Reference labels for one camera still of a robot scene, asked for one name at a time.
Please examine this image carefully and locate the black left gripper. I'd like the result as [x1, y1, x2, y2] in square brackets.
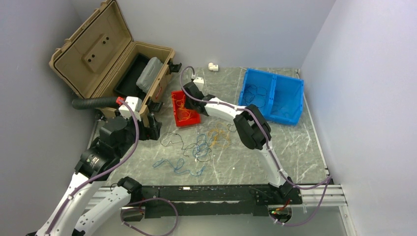
[115, 112, 161, 158]

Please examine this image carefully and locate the yellow wire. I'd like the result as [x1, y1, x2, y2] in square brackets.
[174, 97, 196, 124]
[208, 122, 233, 150]

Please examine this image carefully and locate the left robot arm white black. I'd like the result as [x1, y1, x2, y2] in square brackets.
[30, 115, 149, 236]

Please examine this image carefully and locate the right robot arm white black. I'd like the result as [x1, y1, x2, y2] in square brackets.
[181, 82, 301, 204]

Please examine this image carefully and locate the white pipe elbow fitting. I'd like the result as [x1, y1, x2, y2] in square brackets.
[208, 62, 219, 72]

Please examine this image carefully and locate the red plastic bin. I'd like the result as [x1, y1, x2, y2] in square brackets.
[171, 90, 201, 127]

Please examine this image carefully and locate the grey plastic organizer box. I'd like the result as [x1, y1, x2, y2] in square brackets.
[136, 57, 163, 93]

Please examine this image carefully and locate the black toolbox tray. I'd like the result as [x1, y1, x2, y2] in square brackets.
[114, 54, 150, 100]

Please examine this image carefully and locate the blue bin left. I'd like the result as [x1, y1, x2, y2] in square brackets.
[238, 68, 277, 118]

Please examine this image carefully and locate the blue bin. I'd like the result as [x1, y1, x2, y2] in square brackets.
[268, 75, 304, 125]
[238, 68, 277, 118]

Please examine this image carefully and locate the tan hard toolbox case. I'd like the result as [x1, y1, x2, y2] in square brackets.
[49, 0, 182, 102]

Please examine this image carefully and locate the blue bin right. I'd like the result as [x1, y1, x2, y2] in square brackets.
[268, 75, 304, 125]

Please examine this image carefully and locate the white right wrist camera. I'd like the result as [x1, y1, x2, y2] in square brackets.
[192, 77, 205, 91]

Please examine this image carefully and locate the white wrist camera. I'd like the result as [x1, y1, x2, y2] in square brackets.
[192, 77, 205, 91]
[116, 96, 143, 121]

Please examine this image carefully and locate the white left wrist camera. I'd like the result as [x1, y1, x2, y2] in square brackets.
[116, 96, 143, 121]

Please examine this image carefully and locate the black corrugated hose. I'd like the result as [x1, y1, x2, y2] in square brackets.
[71, 96, 123, 111]

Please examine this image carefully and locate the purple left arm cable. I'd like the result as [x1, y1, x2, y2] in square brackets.
[44, 99, 179, 236]

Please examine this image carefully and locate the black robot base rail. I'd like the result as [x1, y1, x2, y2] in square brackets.
[109, 176, 303, 219]

